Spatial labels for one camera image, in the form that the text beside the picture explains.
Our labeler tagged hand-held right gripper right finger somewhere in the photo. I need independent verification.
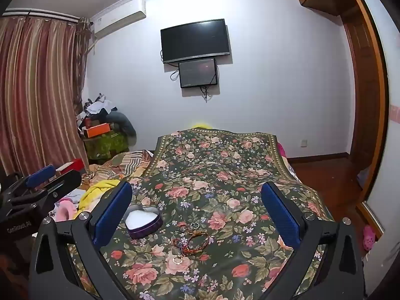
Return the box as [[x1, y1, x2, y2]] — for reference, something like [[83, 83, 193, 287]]
[[261, 181, 367, 300]]

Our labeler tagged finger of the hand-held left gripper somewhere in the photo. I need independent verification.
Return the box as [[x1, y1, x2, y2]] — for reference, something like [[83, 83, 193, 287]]
[[4, 164, 57, 202], [9, 169, 83, 218]]

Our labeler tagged purple heart-shaped tin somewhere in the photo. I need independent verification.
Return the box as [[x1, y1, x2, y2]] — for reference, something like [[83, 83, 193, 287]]
[[125, 204, 163, 240]]

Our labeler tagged wooden door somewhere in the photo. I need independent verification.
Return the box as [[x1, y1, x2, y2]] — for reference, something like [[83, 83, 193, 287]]
[[342, 15, 390, 204]]

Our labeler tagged red cord blue bead bracelet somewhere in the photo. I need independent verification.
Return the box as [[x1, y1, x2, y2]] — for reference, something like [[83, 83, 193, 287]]
[[172, 237, 189, 254]]

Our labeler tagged floral blanket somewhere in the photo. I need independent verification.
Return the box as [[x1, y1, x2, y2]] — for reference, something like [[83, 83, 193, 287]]
[[67, 128, 336, 300]]

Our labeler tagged green patterned cloth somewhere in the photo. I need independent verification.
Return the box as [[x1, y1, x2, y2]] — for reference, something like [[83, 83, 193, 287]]
[[83, 129, 131, 162]]

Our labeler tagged red box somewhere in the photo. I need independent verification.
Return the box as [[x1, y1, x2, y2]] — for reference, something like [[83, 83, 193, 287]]
[[56, 159, 86, 176]]

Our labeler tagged pile of clutter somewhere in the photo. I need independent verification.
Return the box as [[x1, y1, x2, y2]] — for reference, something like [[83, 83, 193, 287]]
[[76, 93, 118, 132]]

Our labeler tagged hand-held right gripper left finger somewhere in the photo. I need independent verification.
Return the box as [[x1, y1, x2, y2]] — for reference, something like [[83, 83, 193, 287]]
[[29, 181, 133, 300]]

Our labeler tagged orange box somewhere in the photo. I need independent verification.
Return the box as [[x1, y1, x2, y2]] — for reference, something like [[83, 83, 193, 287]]
[[84, 123, 113, 139]]

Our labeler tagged pile of clothes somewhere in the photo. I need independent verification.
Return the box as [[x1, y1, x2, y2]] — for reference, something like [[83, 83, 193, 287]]
[[83, 149, 155, 186]]

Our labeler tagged striped curtain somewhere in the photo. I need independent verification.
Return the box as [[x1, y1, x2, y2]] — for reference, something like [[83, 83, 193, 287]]
[[0, 15, 92, 177]]

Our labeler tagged braided red gold bracelet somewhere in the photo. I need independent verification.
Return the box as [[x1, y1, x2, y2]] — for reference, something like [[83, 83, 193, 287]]
[[184, 231, 211, 254]]

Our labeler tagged pink clog shoe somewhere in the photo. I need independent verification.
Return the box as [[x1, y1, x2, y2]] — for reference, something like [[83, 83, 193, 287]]
[[362, 224, 376, 252]]

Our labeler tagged curtain rail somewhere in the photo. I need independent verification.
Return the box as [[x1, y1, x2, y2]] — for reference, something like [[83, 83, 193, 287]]
[[1, 8, 81, 23]]

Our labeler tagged pink cloth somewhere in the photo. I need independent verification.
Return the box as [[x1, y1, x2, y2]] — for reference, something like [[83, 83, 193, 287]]
[[276, 142, 290, 164]]

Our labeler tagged white air conditioner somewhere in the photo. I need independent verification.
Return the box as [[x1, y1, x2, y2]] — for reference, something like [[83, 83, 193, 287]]
[[90, 0, 147, 40]]

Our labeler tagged yellow blanket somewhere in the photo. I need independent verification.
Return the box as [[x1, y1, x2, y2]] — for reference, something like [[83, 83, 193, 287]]
[[78, 179, 121, 214]]

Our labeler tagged small black monitor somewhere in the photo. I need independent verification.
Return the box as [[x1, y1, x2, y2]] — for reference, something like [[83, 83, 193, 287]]
[[178, 58, 218, 89]]

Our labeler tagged large black television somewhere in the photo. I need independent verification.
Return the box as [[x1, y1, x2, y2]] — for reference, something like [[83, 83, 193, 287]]
[[160, 19, 232, 65]]

